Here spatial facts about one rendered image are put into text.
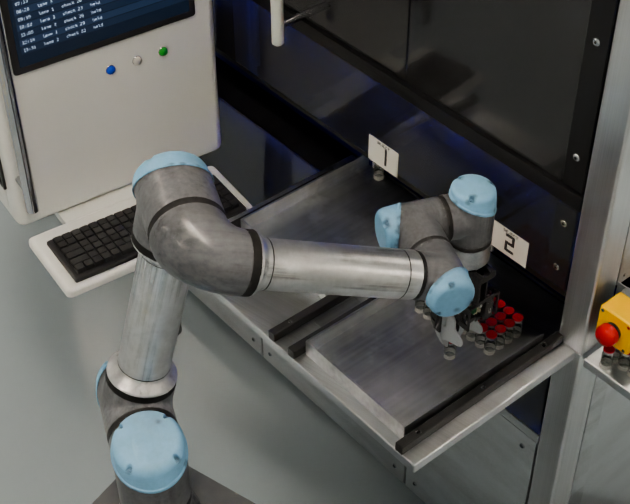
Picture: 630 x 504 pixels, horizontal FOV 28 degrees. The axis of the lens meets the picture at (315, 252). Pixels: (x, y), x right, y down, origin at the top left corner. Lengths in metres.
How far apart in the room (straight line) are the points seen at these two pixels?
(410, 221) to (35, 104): 0.91
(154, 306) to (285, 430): 1.43
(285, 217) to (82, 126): 0.46
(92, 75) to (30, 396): 1.16
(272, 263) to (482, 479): 1.17
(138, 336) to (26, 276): 1.85
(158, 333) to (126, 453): 0.19
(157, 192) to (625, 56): 0.72
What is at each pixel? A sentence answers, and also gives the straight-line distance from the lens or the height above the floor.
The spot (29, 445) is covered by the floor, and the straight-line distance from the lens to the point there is 3.35.
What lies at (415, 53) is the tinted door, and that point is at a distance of 2.29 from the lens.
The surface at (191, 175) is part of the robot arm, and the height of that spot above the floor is 1.42.
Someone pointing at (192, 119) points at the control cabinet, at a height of 0.92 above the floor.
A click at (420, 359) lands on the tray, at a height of 0.88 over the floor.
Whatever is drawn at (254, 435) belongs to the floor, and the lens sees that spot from 3.29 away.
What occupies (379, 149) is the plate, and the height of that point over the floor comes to 1.03.
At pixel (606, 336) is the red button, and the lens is 2.18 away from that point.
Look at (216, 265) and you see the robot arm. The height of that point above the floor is 1.38.
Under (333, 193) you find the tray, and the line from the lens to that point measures 2.60.
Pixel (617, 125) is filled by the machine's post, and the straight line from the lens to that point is 1.99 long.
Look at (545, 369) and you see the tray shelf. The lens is 2.28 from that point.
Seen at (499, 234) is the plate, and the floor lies 1.03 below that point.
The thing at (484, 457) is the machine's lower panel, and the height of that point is 0.41.
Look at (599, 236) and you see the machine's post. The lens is 2.13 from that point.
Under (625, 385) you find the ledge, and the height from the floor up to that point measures 0.88.
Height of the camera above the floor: 2.54
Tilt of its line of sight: 42 degrees down
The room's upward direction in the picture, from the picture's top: straight up
